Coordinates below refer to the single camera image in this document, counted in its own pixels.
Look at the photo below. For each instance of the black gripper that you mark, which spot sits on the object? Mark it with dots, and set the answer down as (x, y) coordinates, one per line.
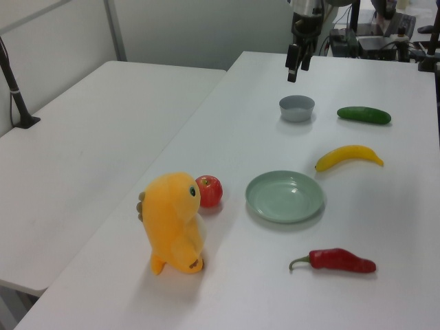
(306, 27)

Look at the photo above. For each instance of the red apple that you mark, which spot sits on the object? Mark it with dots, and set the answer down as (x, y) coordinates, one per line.
(210, 193)

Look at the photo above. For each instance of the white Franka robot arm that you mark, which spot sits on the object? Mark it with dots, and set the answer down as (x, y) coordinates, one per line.
(306, 6)

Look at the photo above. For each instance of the small grey bowl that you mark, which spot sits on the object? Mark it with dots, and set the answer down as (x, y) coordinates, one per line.
(296, 110)

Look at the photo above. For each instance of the black electronics box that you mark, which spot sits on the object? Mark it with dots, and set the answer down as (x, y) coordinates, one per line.
(343, 43)

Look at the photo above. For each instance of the green cucumber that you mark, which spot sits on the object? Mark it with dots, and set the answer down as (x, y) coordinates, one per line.
(363, 115)

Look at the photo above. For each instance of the yellow banana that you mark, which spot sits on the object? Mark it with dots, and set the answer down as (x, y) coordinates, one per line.
(347, 154)

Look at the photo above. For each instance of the dark keyboard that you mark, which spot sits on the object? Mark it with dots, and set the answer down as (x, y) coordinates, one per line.
(402, 24)

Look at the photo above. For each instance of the black clamp stand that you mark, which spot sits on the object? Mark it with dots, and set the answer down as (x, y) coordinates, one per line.
(429, 58)

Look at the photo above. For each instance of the pale green plate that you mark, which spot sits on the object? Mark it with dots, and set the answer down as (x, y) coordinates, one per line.
(284, 196)

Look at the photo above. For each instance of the red chili pepper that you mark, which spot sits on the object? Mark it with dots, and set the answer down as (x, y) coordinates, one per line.
(338, 260)

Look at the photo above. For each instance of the orange plush toy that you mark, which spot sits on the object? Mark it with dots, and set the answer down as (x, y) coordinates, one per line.
(172, 223)

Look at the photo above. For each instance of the white side table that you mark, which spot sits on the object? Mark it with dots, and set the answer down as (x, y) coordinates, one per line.
(86, 137)

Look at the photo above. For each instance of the black pole with base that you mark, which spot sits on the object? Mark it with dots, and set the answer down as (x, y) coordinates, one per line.
(15, 96)

